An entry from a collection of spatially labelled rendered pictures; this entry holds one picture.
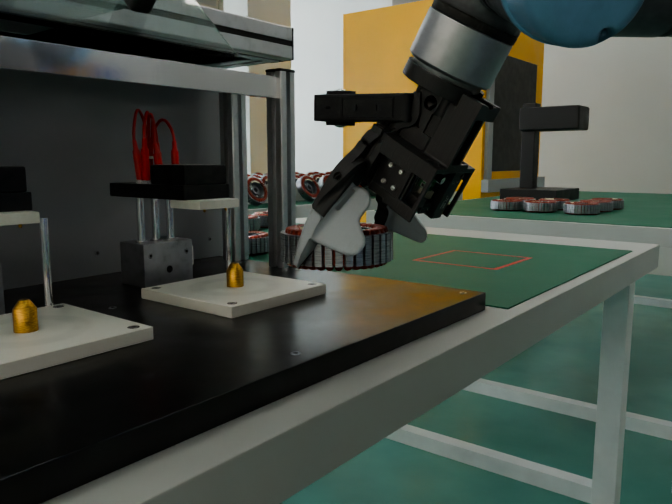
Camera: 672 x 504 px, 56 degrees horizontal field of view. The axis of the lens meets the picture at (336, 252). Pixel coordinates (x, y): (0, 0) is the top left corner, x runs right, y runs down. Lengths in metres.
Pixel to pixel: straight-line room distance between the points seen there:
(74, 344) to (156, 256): 0.29
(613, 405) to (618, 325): 0.18
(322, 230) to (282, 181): 0.36
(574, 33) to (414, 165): 0.18
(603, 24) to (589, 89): 5.42
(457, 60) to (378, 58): 4.03
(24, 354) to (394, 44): 4.10
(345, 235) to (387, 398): 0.14
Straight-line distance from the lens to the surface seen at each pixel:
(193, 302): 0.68
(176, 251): 0.83
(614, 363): 1.49
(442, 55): 0.52
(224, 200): 0.75
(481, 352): 0.68
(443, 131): 0.54
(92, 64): 0.74
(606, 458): 1.56
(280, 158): 0.91
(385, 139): 0.55
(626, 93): 5.76
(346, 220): 0.55
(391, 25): 4.53
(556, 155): 5.88
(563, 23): 0.41
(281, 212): 0.91
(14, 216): 0.61
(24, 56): 0.70
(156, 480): 0.39
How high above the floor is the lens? 0.93
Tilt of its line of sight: 8 degrees down
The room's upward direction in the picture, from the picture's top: straight up
